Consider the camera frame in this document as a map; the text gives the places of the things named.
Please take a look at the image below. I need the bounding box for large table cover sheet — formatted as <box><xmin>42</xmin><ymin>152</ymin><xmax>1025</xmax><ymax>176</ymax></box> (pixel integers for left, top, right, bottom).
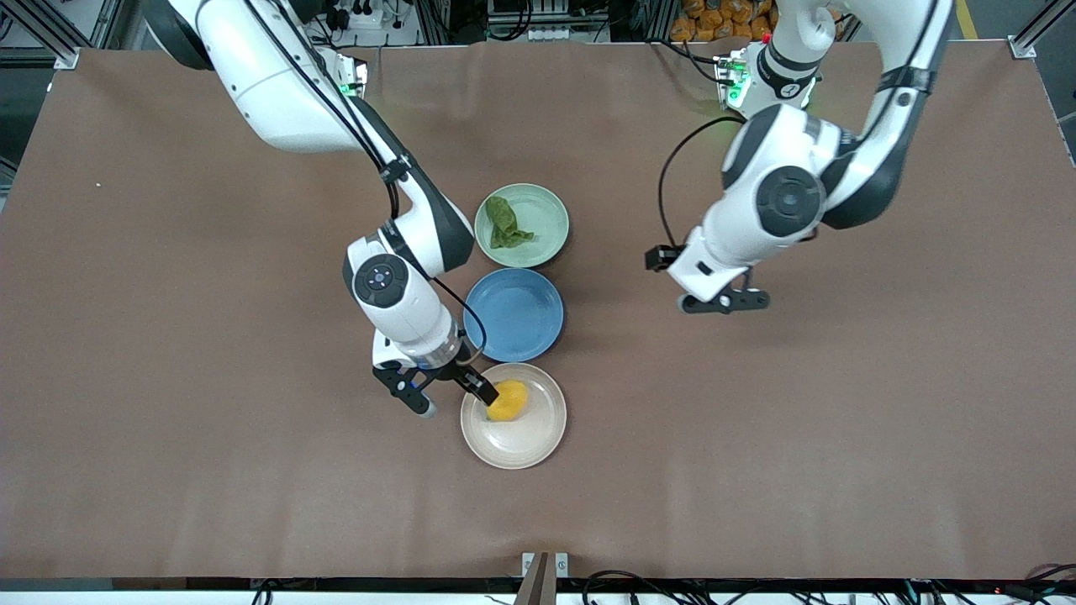
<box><xmin>0</xmin><ymin>38</ymin><xmax>1076</xmax><ymax>582</ymax></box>

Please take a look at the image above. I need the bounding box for camera mount post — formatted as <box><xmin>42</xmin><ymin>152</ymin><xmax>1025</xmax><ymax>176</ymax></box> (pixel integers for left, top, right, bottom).
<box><xmin>514</xmin><ymin>550</ymin><xmax>570</xmax><ymax>605</ymax></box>

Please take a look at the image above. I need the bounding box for beige plate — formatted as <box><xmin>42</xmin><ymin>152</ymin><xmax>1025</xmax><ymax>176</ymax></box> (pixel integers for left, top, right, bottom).
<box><xmin>460</xmin><ymin>362</ymin><xmax>568</xmax><ymax>471</ymax></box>

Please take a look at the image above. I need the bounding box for yellow lemon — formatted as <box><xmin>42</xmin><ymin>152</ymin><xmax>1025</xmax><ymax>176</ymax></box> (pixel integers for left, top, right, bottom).
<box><xmin>486</xmin><ymin>380</ymin><xmax>530</xmax><ymax>423</ymax></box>

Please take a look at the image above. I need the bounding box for aluminium frame strut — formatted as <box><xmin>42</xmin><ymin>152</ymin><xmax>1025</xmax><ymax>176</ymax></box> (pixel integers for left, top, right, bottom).
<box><xmin>0</xmin><ymin>0</ymin><xmax>81</xmax><ymax>70</ymax></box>
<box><xmin>1009</xmin><ymin>0</ymin><xmax>1076</xmax><ymax>60</ymax></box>

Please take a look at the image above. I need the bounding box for green lettuce leaf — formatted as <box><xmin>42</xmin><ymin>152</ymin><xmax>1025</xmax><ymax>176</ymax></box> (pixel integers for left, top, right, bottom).
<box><xmin>485</xmin><ymin>195</ymin><xmax>535</xmax><ymax>250</ymax></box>

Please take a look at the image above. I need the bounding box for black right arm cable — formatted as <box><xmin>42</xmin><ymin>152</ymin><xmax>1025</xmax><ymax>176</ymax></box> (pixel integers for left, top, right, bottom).
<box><xmin>244</xmin><ymin>0</ymin><xmax>488</xmax><ymax>366</ymax></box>

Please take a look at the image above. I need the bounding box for blue plate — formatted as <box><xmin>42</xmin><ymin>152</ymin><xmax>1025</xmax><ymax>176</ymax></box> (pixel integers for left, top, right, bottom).
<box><xmin>462</xmin><ymin>267</ymin><xmax>566</xmax><ymax>364</ymax></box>

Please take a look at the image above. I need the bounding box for pile of orange objects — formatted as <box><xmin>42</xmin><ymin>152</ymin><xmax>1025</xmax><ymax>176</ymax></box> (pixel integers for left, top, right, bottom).
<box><xmin>671</xmin><ymin>0</ymin><xmax>778</xmax><ymax>43</ymax></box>

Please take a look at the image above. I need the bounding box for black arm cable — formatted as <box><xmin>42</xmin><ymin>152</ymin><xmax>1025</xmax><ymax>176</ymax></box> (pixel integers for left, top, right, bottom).
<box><xmin>244</xmin><ymin>0</ymin><xmax>488</xmax><ymax>366</ymax></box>
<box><xmin>657</xmin><ymin>114</ymin><xmax>749</xmax><ymax>249</ymax></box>

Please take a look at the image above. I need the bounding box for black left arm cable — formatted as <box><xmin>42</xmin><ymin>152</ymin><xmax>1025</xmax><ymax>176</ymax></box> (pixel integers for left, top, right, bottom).
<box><xmin>657</xmin><ymin>114</ymin><xmax>749</xmax><ymax>249</ymax></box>

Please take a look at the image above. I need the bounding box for black cable bundle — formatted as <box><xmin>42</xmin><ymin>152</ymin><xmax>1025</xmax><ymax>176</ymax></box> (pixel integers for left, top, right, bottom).
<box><xmin>580</xmin><ymin>563</ymin><xmax>1076</xmax><ymax>605</ymax></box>

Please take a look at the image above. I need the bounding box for pale green plate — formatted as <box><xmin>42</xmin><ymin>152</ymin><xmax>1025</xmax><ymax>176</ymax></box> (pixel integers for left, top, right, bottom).
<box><xmin>473</xmin><ymin>182</ymin><xmax>571</xmax><ymax>269</ymax></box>

